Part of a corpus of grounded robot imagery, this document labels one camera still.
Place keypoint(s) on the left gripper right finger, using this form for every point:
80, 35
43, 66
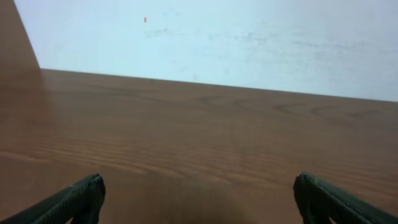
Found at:
321, 202

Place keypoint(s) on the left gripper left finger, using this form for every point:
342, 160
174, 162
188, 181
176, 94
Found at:
80, 202

